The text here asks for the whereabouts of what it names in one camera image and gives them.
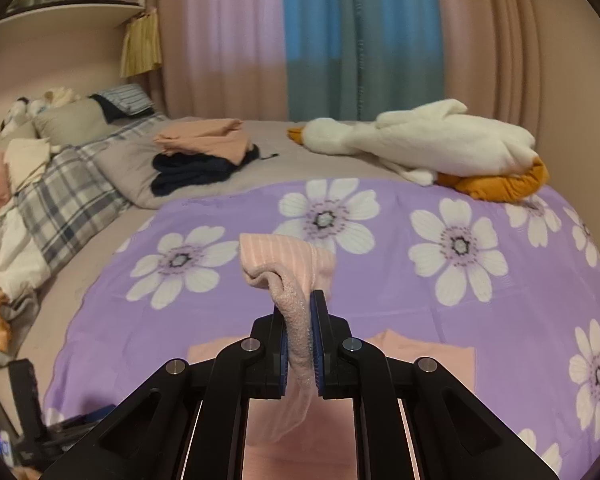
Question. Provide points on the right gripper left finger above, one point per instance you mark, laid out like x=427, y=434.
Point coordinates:
x=186, y=421

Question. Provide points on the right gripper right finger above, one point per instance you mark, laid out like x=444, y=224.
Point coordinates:
x=413, y=419

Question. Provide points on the pink knit sweater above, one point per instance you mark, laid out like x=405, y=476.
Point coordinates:
x=299, y=436

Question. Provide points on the purple floral bed sheet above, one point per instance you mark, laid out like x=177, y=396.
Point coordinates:
x=518, y=284

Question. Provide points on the plaid grey white quilt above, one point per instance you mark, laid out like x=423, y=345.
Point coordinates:
x=52, y=219

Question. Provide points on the folded dark navy garment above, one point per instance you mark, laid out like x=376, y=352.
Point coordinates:
x=181, y=170

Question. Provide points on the grey pillow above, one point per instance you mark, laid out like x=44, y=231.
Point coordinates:
x=127, y=165

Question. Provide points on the white goose plush toy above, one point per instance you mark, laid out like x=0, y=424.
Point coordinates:
x=438, y=143

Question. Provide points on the folded peach garment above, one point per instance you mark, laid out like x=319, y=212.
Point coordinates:
x=224, y=138

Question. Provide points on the striped blue pillow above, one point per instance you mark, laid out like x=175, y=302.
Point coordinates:
x=129, y=99

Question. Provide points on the yellow hanging cloth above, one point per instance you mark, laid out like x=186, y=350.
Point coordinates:
x=141, y=46

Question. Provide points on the pink and blue curtain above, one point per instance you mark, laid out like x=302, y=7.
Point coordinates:
x=348, y=59

